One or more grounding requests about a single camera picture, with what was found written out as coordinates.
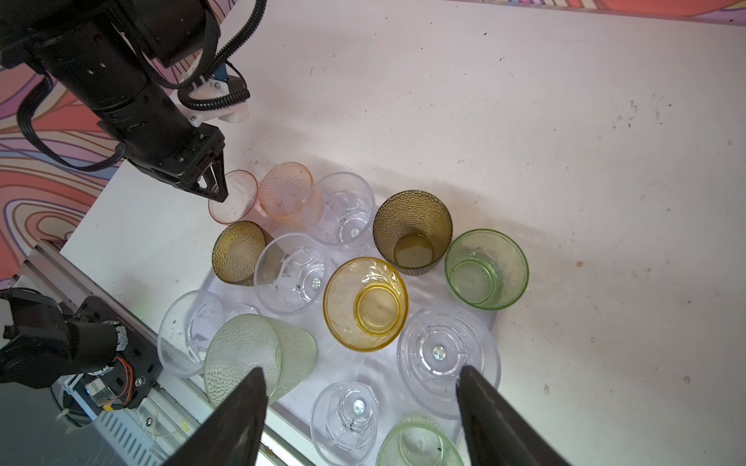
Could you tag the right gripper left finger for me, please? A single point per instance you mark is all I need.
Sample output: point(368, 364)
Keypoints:
point(232, 434)

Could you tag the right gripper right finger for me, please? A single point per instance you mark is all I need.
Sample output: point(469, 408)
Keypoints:
point(495, 433)

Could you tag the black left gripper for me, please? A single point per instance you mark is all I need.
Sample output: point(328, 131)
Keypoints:
point(195, 165)

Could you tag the pink textured cup back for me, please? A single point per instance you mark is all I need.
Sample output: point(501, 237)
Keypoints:
point(284, 190)

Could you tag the pale green textured cup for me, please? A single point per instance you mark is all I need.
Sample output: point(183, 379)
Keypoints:
point(418, 441)

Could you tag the dark amber textured cup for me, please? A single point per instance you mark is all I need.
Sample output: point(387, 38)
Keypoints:
point(236, 252)

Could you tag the tall pale green cup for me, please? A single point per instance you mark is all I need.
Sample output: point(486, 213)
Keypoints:
point(286, 354)

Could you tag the clear faceted glass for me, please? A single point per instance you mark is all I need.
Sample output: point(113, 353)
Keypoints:
point(339, 211)
point(434, 346)

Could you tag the small clear glass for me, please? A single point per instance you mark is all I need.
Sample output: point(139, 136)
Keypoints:
point(344, 423)

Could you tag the clear tumbler back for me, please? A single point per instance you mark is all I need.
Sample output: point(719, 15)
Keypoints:
point(291, 274)

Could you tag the small green glass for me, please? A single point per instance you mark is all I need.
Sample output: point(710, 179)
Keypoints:
point(486, 269)

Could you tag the yellow smooth cup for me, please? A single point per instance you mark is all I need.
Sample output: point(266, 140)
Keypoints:
point(365, 304)

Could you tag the olive amber textured cup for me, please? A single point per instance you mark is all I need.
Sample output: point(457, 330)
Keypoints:
point(413, 230)

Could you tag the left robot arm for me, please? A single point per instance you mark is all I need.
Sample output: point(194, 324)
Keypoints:
point(154, 73)

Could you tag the lavender plastic tray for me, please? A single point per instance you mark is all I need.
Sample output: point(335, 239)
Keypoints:
point(290, 417)

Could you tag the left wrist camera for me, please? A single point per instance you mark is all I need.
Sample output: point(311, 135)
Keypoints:
point(223, 97)

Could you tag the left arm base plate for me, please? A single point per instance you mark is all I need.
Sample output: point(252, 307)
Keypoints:
point(111, 361)

